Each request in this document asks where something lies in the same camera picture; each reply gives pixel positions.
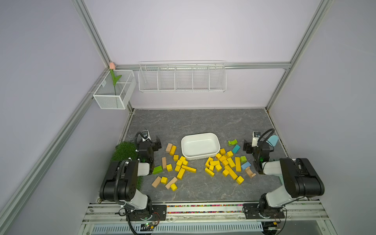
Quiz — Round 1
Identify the light green cube block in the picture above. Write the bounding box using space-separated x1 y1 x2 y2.
240 156 247 164

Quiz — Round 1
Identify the teal toy shovel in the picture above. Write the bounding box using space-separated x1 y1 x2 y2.
267 135 279 147

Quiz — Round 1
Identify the long yellow block right upright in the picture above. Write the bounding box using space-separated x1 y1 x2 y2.
235 157 241 172

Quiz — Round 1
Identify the natural wood arch block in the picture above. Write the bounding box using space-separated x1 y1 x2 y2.
245 167 256 178

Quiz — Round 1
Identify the natural wood block lower left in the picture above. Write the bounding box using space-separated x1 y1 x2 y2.
152 176 162 188

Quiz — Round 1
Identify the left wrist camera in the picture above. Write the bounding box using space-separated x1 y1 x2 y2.
142 130 151 142

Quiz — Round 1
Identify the light blue flat block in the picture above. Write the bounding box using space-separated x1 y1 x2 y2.
241 162 251 170

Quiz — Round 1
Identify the natural wood block upper left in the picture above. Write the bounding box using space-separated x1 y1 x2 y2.
165 143 173 153

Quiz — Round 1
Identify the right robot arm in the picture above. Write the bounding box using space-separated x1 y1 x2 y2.
243 141 325 218

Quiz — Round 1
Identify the white mesh wall basket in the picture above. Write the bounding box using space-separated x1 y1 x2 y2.
93 70 137 110

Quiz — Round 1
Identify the green arch block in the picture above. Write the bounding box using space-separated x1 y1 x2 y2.
228 139 238 146

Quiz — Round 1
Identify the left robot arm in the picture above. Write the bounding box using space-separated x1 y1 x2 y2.
99 135 162 220

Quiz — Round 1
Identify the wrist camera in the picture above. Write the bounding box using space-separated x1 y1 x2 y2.
252 131 261 147
142 130 151 142

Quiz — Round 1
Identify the artificial pink tulip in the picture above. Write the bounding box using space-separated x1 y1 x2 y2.
109 62 122 95

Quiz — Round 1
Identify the green artificial grass mat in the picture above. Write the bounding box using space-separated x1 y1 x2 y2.
110 141 145 189

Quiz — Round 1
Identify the yellow half cylinder block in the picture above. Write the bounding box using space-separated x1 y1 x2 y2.
170 184 178 192

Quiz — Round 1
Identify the long yellow block left pile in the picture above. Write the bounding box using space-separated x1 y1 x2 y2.
182 165 197 173

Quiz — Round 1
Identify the teal triangle block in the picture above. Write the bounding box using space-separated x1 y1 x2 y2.
232 145 240 154

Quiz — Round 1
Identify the green wedge block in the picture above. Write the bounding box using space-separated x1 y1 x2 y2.
152 165 163 175

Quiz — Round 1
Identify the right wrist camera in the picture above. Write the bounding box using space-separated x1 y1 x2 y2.
252 131 261 147

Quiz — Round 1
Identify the yellow block right pile left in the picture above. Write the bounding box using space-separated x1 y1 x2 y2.
205 168 214 177

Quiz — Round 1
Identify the white plastic bin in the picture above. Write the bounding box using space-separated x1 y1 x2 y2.
181 133 220 160

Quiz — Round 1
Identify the white wire wall rack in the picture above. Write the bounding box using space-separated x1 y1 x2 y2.
138 61 227 93

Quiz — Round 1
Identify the yellow rectangular block left pile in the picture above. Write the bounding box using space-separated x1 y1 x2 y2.
176 168 186 180

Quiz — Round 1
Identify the natural wood plank block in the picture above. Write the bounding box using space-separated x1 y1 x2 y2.
162 157 167 170

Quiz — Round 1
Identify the yellow cube block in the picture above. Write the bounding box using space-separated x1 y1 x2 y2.
236 176 244 185
166 164 173 172
161 177 168 185

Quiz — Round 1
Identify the long yellow block right diagonal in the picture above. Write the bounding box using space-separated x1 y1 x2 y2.
225 165 238 180

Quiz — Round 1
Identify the natural wood long block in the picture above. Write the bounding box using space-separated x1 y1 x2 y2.
165 177 178 190

